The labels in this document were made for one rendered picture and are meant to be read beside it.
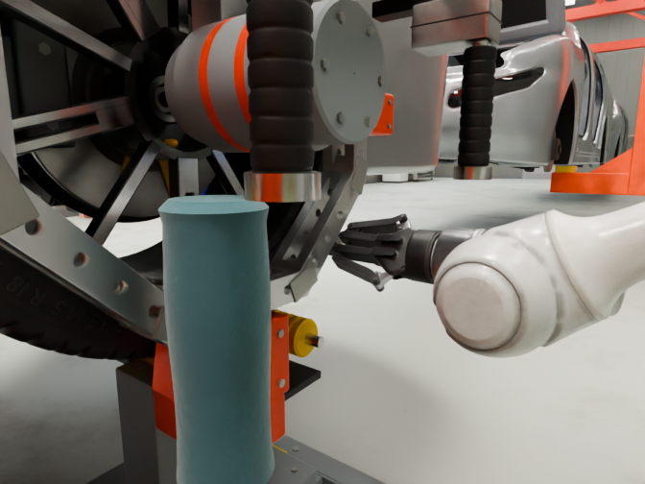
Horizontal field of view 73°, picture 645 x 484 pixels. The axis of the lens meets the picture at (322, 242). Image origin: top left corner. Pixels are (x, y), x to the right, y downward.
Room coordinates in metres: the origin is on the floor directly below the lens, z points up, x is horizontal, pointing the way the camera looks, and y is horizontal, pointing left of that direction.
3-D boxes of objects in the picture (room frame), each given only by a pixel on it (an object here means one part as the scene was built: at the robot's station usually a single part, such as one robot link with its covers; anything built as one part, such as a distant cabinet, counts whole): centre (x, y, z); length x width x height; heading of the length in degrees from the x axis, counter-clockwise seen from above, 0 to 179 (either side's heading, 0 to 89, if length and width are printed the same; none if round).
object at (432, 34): (0.54, -0.15, 0.93); 0.09 x 0.05 x 0.05; 54
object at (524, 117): (4.96, -1.92, 1.49); 4.95 x 1.86 x 1.59; 144
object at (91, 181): (0.62, 0.24, 0.85); 0.32 x 0.08 x 0.32; 144
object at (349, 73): (0.49, 0.05, 0.85); 0.21 x 0.14 x 0.14; 54
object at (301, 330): (0.68, 0.12, 0.51); 0.29 x 0.06 x 0.06; 54
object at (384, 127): (0.79, -0.07, 0.85); 0.09 x 0.08 x 0.07; 144
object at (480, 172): (0.53, -0.18, 0.83); 0.04 x 0.04 x 0.16
